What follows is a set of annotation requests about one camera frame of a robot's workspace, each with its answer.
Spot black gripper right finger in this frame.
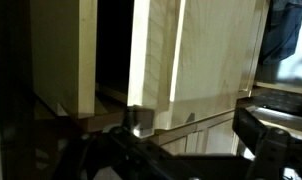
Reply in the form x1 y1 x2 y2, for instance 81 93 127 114
232 108 302 180

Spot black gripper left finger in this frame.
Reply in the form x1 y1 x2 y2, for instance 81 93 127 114
52 105 172 180

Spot dark clothes in drawer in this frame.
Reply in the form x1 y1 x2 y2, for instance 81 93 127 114
259 0 302 65

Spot wooden bed frame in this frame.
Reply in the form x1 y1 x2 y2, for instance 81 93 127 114
30 89 302 158

